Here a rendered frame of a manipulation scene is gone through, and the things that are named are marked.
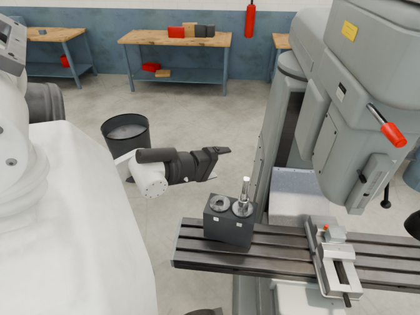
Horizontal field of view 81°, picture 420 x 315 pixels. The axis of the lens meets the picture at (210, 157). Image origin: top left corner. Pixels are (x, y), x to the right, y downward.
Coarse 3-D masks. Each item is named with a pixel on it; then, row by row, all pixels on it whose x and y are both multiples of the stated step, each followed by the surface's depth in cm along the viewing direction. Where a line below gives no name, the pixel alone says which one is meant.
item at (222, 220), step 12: (216, 204) 107; (228, 204) 105; (252, 204) 107; (204, 216) 105; (216, 216) 103; (228, 216) 102; (240, 216) 101; (252, 216) 102; (204, 228) 111; (216, 228) 108; (228, 228) 106; (240, 228) 103; (252, 228) 101; (228, 240) 111; (240, 240) 109
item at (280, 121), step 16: (288, 64) 111; (288, 80) 106; (304, 80) 105; (272, 96) 127; (288, 96) 105; (272, 112) 123; (288, 112) 109; (272, 128) 121; (288, 128) 114; (272, 144) 124; (288, 144) 120; (256, 160) 163; (272, 160) 128; (288, 160) 127; (256, 176) 156; (256, 192) 154
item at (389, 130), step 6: (372, 102) 52; (372, 108) 50; (372, 114) 49; (378, 114) 48; (378, 120) 47; (384, 120) 46; (384, 126) 45; (390, 126) 44; (384, 132) 44; (390, 132) 43; (396, 132) 42; (390, 138) 43; (396, 138) 42; (402, 138) 41; (396, 144) 42; (402, 144) 41
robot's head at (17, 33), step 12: (0, 24) 17; (12, 24) 18; (0, 36) 18; (12, 36) 16; (24, 36) 17; (0, 48) 13; (12, 48) 14; (24, 48) 15; (0, 60) 13; (12, 60) 13; (24, 60) 14; (12, 72) 13
